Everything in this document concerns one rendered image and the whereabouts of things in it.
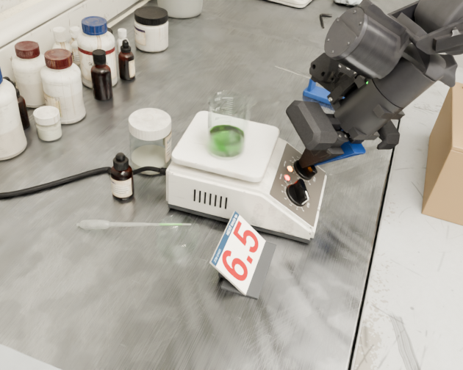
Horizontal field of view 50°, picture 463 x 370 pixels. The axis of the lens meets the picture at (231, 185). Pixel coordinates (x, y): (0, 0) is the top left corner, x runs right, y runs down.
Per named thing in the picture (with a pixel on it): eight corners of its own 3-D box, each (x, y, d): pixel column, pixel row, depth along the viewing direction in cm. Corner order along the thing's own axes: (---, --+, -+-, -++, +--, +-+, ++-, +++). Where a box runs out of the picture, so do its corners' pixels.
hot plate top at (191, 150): (280, 132, 70) (281, 127, 69) (261, 185, 61) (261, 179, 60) (198, 114, 71) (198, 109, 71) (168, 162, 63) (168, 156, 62)
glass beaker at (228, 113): (207, 165, 62) (211, 109, 57) (201, 140, 66) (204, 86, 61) (254, 163, 63) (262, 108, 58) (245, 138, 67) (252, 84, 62)
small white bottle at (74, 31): (74, 60, 97) (70, 23, 92) (89, 62, 97) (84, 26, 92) (69, 67, 95) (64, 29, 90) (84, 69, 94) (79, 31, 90)
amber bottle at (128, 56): (119, 81, 92) (116, 42, 87) (119, 73, 94) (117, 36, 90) (135, 81, 93) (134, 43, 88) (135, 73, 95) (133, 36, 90)
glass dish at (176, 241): (207, 247, 63) (208, 236, 61) (168, 264, 60) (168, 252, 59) (186, 220, 66) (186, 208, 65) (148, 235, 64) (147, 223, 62)
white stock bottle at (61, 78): (84, 103, 85) (76, 43, 78) (87, 122, 81) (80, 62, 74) (46, 106, 84) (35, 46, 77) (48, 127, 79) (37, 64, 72)
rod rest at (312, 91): (358, 105, 93) (363, 88, 90) (351, 113, 90) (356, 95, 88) (309, 88, 96) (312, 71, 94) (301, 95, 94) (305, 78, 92)
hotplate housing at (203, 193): (324, 186, 74) (336, 142, 69) (311, 248, 64) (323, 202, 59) (182, 152, 77) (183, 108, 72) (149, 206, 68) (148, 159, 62)
